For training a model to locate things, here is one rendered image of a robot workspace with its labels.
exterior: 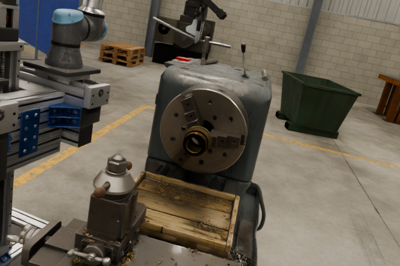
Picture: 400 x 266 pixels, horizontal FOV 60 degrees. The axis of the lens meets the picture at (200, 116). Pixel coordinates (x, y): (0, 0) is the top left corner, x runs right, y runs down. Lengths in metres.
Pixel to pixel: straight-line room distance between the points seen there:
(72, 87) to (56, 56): 0.14
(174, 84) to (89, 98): 0.35
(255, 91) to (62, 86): 0.78
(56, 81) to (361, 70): 10.57
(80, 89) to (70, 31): 0.24
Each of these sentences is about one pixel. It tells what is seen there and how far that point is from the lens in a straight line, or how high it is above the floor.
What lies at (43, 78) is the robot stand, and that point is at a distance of 1.60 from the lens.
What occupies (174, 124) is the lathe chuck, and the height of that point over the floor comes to 1.08.
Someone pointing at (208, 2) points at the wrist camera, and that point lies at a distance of 1.39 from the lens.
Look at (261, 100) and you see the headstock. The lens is 1.34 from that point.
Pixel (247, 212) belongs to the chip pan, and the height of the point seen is 0.54.
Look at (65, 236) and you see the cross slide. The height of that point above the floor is 0.97.
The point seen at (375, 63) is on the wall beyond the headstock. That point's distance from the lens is 11.65.
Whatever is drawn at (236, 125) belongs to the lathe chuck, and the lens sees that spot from 1.20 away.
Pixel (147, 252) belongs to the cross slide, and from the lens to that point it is 0.79.
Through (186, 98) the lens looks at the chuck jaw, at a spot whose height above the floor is 1.19.
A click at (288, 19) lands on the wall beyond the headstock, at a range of 11.19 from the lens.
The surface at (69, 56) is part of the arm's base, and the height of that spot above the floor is 1.21.
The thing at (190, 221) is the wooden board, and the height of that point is 0.89.
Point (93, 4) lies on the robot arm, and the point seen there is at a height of 1.43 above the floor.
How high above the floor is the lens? 1.46
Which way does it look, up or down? 15 degrees down
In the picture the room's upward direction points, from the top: 11 degrees clockwise
